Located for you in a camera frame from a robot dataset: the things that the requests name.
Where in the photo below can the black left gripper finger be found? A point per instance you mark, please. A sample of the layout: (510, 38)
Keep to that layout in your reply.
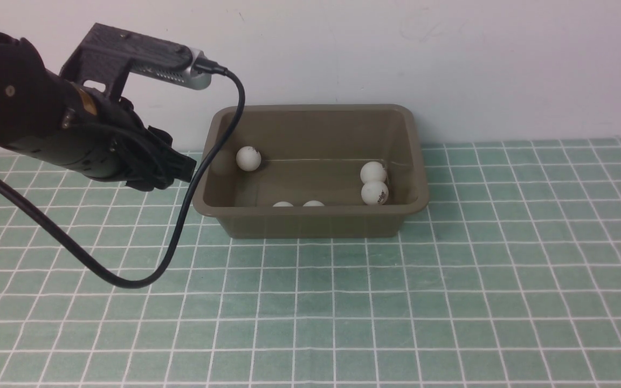
(154, 163)

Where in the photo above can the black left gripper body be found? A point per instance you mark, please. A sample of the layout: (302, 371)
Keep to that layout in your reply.
(89, 137)

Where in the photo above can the white ping-pong ball with logo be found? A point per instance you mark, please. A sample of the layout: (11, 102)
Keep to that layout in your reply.
(248, 159)

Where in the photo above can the white ping-pong ball speckled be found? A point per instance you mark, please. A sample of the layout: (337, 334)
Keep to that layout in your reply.
(373, 171)

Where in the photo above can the white ping-pong ball printed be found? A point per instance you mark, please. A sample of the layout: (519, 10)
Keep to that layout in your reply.
(375, 192)

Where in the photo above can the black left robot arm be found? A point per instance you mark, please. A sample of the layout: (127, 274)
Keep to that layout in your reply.
(31, 96)

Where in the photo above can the olive green plastic bin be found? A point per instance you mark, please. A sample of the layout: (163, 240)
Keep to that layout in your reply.
(315, 152)

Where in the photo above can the green checkered table mat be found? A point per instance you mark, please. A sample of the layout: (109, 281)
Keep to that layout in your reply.
(510, 277)

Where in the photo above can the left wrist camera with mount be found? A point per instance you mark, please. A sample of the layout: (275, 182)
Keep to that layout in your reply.
(107, 55)

